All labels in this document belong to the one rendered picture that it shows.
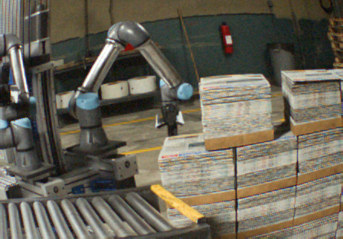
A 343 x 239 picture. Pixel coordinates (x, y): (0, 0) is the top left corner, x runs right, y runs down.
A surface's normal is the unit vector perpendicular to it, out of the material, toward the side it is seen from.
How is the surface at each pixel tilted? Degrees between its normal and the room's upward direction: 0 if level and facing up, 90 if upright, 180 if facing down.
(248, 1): 90
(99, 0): 90
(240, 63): 90
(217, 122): 90
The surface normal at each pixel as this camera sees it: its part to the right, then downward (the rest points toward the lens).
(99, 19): 0.32, 0.12
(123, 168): 0.79, 0.00
